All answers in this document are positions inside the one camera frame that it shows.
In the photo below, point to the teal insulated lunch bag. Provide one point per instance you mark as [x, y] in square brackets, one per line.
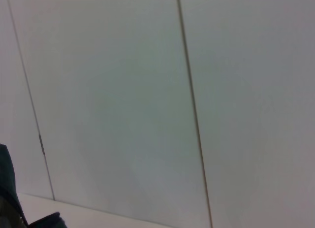
[7, 188]

